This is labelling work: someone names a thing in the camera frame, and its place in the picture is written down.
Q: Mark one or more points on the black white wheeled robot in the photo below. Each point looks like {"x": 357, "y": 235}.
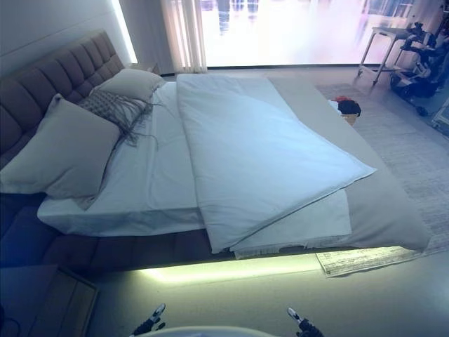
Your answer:
{"x": 419, "y": 66}

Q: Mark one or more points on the sheer white curtain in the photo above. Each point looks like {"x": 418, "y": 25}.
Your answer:
{"x": 184, "y": 33}

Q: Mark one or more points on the white duvet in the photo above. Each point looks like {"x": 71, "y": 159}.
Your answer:
{"x": 252, "y": 151}

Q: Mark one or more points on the wooden nightstand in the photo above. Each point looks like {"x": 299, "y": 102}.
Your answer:
{"x": 45, "y": 302}

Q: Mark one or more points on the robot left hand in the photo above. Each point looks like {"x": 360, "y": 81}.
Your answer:
{"x": 151, "y": 321}

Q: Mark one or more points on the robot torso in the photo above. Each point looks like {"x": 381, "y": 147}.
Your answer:
{"x": 217, "y": 328}

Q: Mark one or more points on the white fitted sheet mattress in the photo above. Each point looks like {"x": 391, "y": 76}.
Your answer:
{"x": 133, "y": 196}

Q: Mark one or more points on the large beige pillow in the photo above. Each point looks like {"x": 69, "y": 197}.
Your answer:
{"x": 59, "y": 158}

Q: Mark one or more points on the brown tufted headboard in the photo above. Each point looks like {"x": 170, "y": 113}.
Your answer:
{"x": 45, "y": 84}

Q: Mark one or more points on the grey fringed decorative cushion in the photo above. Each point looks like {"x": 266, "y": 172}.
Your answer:
{"x": 112, "y": 109}

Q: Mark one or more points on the white metal table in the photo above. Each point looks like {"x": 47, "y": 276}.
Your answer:
{"x": 382, "y": 52}

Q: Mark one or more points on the brown upholstered bed frame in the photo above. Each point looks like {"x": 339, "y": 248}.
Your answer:
{"x": 105, "y": 249}

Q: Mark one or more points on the beige bedspread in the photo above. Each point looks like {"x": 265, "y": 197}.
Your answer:
{"x": 379, "y": 196}

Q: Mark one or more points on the light patterned rug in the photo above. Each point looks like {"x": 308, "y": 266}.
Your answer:
{"x": 396, "y": 168}

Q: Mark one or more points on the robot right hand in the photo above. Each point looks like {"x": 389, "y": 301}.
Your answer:
{"x": 302, "y": 322}

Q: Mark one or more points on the basket with clothes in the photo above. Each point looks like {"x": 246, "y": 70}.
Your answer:
{"x": 347, "y": 107}

